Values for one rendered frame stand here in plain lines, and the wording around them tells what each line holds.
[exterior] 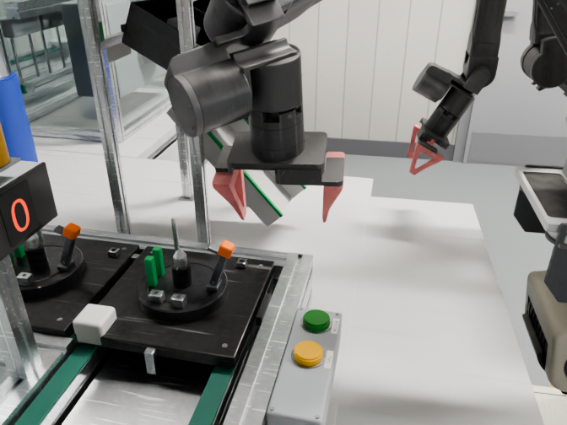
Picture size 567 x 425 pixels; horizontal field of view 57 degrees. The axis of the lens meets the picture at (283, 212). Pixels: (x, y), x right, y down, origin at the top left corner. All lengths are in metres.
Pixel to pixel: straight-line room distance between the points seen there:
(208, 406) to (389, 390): 0.29
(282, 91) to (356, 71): 3.31
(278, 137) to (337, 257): 0.63
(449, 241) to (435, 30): 2.66
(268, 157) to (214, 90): 0.11
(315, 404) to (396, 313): 0.36
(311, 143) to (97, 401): 0.46
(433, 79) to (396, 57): 2.60
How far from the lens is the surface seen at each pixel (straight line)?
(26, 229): 0.64
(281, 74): 0.49
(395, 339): 0.93
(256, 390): 0.71
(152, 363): 0.77
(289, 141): 0.53
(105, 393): 0.79
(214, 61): 0.49
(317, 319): 0.78
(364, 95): 3.84
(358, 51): 3.77
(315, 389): 0.70
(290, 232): 1.21
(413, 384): 0.87
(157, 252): 0.83
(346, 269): 1.09
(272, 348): 0.75
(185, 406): 0.75
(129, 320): 0.81
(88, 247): 1.01
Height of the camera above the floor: 1.47
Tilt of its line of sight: 28 degrees down
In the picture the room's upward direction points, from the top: straight up
